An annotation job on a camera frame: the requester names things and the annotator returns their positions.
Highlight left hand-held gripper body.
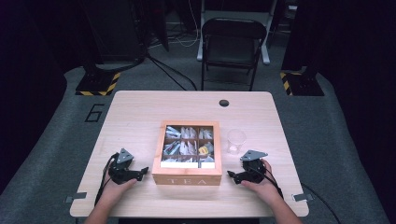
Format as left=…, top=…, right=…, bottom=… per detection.
left=106, top=147, right=144, bottom=185

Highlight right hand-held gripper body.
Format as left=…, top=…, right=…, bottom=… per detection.
left=239, top=149, right=269, bottom=185

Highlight clear plastic cup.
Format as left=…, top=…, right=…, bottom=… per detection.
left=226, top=128, right=248, bottom=156

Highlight wooden tea box glass lid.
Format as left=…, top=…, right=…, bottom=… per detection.
left=151, top=119, right=223, bottom=187

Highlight person's left hand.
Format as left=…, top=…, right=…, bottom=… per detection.
left=101, top=172, right=138, bottom=203

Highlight person's right hand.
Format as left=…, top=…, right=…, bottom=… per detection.
left=241, top=159, right=283, bottom=204

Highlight white tea bag yellow tag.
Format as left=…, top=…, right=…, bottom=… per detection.
left=198, top=142, right=215, bottom=157

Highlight pile of tea sachets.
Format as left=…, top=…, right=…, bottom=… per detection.
left=162, top=125, right=216, bottom=169

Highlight grey tape strip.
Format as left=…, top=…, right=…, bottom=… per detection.
left=291, top=192, right=315, bottom=203
left=64, top=191, right=88, bottom=204

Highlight black stand hazard-striped base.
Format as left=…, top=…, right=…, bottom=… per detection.
left=279, top=70, right=325, bottom=97
left=75, top=70, right=121, bottom=97

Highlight black folding chair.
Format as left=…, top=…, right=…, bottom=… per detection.
left=201, top=17, right=268, bottom=91

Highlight black stand leg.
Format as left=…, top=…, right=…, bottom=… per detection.
left=150, top=0, right=170, bottom=53

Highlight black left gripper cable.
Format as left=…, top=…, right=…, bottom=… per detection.
left=93, top=152, right=120, bottom=207

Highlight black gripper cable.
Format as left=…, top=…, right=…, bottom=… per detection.
left=93, top=152, right=120, bottom=207
left=248, top=166, right=285, bottom=200

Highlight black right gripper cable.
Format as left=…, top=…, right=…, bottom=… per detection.
left=248, top=166, right=285, bottom=200

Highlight thin black floor cable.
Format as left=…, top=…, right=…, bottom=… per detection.
left=299, top=182, right=343, bottom=224

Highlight white floor cable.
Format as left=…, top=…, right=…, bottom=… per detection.
left=148, top=0, right=201, bottom=49

